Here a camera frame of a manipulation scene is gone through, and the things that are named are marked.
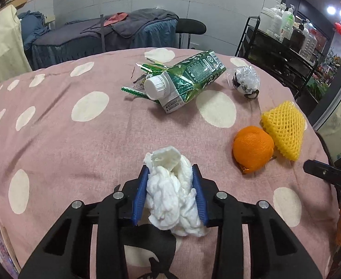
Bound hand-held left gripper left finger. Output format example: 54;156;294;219
19;164;150;279

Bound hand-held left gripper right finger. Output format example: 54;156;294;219
192;164;324;279

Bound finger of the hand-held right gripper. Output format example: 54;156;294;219
302;159;341;194

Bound white tissue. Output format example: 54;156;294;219
143;146;208;238

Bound yellow foam fruit net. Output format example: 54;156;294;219
260;100;306;161

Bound orange fruit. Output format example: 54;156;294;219
232;126;275;175

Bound pink polka dot blanket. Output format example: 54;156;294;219
0;47;341;279

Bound potted green plant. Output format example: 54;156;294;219
307;64;334;101

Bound green foil wrapper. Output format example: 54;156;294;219
121;60;171;98

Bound crumpled clear plastic wrapper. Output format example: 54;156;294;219
231;65;261;101

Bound green drink carton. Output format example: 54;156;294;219
144;50;227;115

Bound black trolley cart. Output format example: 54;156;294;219
235;16;327;100

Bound dark brown bottle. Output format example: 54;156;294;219
291;20;306;53

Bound green bottle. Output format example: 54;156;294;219
281;4;295;40

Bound massage bed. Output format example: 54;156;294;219
31;9;180;71

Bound black stool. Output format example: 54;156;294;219
176;18;207;49

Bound grey blanket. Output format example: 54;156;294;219
110;8;179;39

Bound red cloth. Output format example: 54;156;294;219
104;12;129;27

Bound blue cloth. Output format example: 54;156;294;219
17;11;51;50

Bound cream cloth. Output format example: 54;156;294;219
0;4;33;87

